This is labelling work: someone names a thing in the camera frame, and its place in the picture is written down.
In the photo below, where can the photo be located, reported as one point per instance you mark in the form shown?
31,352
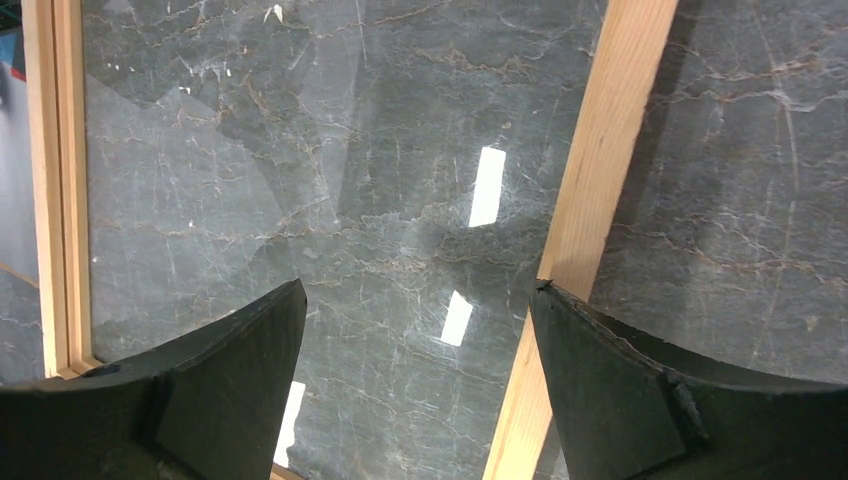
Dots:
18,231

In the photo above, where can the wooden picture frame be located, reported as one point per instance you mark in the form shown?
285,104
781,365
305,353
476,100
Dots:
414,163

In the photo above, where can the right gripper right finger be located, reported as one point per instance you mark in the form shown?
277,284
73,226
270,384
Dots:
629,405

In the photo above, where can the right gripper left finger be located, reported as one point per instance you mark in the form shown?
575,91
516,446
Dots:
206,405

